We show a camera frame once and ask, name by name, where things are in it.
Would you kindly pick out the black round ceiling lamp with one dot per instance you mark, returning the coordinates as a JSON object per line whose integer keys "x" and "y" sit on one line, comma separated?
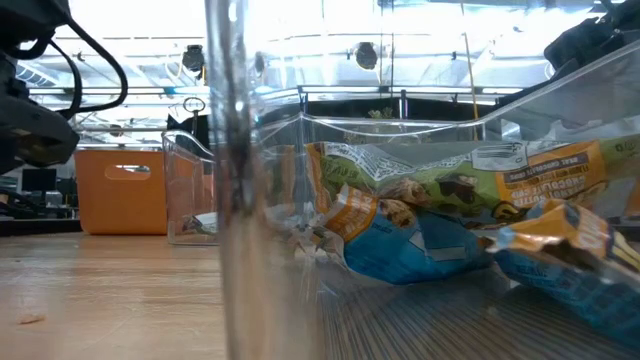
{"x": 366, "y": 56}
{"x": 192, "y": 58}

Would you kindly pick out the orange plastic bin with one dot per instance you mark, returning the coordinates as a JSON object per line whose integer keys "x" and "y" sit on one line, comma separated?
{"x": 125, "y": 210}

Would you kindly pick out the black computer monitor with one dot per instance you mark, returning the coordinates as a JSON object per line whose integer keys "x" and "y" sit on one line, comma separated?
{"x": 39, "y": 180}

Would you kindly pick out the potted plant white flowers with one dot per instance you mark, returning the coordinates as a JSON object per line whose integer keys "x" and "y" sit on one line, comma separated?
{"x": 382, "y": 114}

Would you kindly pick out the clear plastic bin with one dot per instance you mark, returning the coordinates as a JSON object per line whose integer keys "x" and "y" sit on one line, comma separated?
{"x": 280, "y": 300}
{"x": 190, "y": 200}

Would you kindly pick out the orange blue granola bar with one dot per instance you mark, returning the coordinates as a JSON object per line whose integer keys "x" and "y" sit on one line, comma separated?
{"x": 575, "y": 295}
{"x": 450, "y": 175}
{"x": 415, "y": 250}

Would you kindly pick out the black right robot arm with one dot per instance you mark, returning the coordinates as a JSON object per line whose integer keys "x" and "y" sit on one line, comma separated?
{"x": 630, "y": 15}

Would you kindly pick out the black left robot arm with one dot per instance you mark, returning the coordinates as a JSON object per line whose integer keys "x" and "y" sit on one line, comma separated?
{"x": 25, "y": 20}

